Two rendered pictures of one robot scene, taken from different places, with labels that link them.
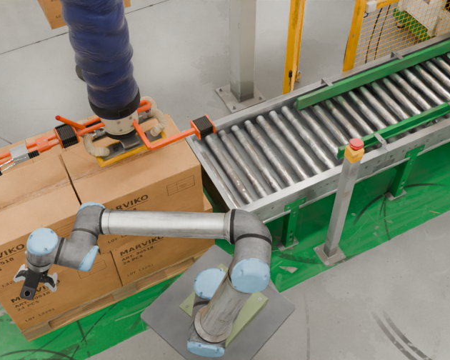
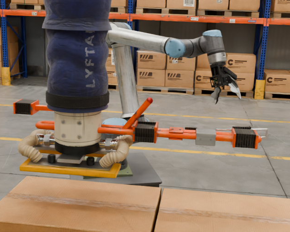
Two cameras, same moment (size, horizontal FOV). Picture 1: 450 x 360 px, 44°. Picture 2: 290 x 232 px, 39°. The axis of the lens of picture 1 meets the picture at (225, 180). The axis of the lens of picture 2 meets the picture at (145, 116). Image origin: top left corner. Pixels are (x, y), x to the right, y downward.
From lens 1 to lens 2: 3.57 m
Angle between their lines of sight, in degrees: 108
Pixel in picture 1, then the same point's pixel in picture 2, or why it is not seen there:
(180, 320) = (137, 172)
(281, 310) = not seen: hidden behind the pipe
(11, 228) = (241, 200)
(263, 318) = not seen: hidden behind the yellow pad
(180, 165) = (43, 181)
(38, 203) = (204, 206)
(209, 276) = (113, 123)
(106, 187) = (126, 192)
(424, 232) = not seen: outside the picture
